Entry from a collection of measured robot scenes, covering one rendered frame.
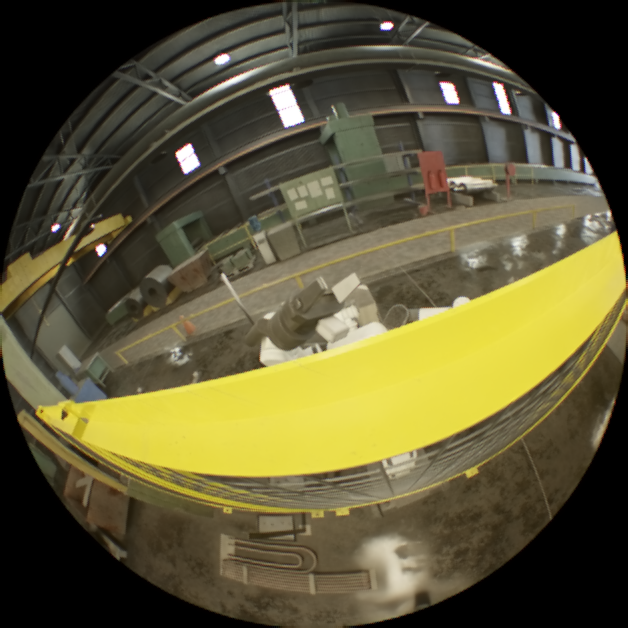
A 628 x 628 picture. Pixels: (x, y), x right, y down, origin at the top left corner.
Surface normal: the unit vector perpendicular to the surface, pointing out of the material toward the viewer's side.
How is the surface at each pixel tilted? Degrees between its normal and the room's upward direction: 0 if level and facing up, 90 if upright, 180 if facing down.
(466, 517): 0
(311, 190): 90
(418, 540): 0
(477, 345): 90
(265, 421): 0
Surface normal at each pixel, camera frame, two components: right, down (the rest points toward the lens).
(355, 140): 0.07, 0.59
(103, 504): 0.94, -0.33
